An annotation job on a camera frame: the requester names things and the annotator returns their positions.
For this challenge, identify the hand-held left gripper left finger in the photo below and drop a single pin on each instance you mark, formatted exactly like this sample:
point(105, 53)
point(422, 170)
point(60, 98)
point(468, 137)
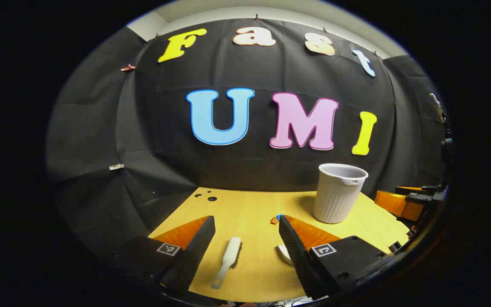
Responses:
point(196, 247)

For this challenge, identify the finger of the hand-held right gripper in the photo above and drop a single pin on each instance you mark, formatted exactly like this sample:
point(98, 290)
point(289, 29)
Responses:
point(392, 204)
point(418, 196)

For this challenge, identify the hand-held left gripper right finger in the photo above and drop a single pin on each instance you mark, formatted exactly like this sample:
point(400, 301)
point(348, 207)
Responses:
point(292, 247)

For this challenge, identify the white dustpan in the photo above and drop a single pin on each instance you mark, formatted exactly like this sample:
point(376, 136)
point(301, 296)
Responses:
point(284, 254)

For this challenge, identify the small white broom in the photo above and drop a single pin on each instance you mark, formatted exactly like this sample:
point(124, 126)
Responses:
point(231, 251)

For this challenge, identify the white ribbed garbage bin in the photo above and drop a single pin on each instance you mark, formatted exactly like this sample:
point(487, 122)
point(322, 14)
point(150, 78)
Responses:
point(335, 196)

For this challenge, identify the small white clip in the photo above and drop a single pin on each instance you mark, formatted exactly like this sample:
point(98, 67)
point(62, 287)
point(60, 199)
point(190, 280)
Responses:
point(116, 166)

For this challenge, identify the black backdrop cloth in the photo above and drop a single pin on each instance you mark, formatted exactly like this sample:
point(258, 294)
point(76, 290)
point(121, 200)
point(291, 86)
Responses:
point(164, 128)

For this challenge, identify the copper clip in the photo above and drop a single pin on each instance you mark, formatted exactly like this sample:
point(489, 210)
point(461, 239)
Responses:
point(128, 68)

